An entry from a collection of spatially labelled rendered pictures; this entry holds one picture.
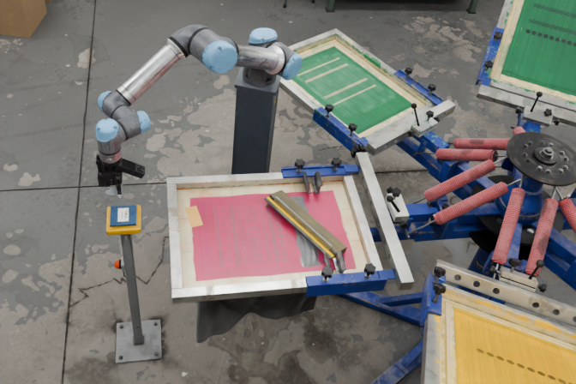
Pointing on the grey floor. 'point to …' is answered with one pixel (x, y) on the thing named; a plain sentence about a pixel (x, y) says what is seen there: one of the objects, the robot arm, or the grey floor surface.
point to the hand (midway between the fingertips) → (122, 195)
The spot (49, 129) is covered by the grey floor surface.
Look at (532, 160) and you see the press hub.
